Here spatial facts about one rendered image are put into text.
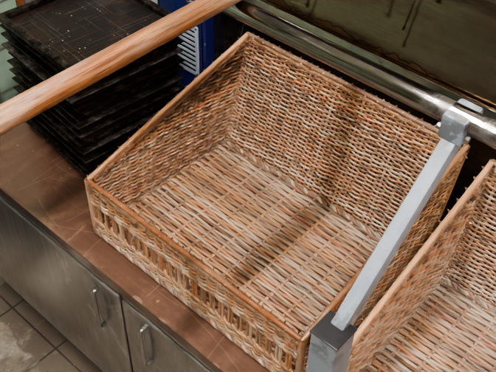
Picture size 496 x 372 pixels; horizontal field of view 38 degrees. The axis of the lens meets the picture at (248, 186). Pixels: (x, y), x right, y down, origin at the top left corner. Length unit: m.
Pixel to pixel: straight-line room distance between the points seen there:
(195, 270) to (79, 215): 0.40
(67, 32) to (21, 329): 0.92
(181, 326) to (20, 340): 0.84
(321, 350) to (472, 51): 0.63
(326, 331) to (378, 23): 0.67
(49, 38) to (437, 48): 0.78
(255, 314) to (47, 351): 0.97
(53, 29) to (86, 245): 0.46
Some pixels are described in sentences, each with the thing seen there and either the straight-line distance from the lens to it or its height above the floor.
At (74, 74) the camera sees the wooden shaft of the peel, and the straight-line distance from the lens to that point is 0.88.
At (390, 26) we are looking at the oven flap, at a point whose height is 1.00.
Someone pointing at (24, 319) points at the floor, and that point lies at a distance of 2.17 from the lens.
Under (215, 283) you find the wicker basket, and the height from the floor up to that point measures 0.72.
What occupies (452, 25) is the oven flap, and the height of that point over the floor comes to 1.04.
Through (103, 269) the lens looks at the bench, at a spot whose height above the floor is 0.58.
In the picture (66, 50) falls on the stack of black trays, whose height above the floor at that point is 0.87.
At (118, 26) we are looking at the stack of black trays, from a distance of 1.60.
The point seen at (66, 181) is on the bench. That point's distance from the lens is 1.66.
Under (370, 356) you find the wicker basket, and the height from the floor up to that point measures 0.61.
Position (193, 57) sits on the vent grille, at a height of 0.71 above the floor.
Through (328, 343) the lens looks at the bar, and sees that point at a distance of 0.91.
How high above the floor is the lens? 1.70
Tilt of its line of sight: 44 degrees down
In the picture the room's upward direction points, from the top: 2 degrees clockwise
